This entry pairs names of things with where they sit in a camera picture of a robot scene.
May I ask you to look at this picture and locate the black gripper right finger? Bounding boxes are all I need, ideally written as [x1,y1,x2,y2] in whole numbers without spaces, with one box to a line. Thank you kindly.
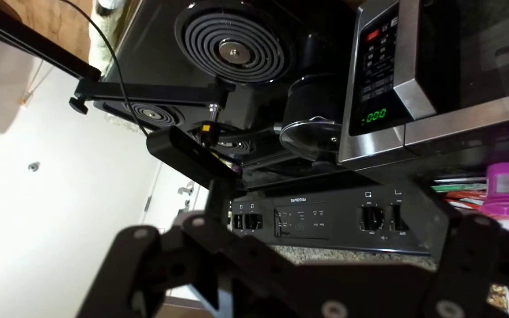
[416,174,509,318]

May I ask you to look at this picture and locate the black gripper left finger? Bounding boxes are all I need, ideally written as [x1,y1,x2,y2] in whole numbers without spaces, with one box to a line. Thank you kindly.
[77,174,350,318]

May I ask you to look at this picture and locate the stainless steel black microwave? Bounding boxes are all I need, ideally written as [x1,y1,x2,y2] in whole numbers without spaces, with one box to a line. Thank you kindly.
[338,0,509,167]

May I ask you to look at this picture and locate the black pot on stove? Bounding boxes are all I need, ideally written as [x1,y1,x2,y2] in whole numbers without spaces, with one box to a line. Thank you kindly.
[278,72,345,160]

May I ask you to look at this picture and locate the black electric stove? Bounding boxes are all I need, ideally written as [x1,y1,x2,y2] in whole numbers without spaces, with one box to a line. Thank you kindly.
[94,0,446,254]

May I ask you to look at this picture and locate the black camera on mount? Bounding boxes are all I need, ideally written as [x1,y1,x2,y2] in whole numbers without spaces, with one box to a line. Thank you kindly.
[147,127,241,187]

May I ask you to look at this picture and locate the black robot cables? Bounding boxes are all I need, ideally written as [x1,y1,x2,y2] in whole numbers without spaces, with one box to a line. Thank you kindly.
[59,0,151,137]

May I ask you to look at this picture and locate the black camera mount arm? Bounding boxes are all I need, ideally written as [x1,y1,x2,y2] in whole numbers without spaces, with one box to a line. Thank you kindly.
[0,10,230,113]

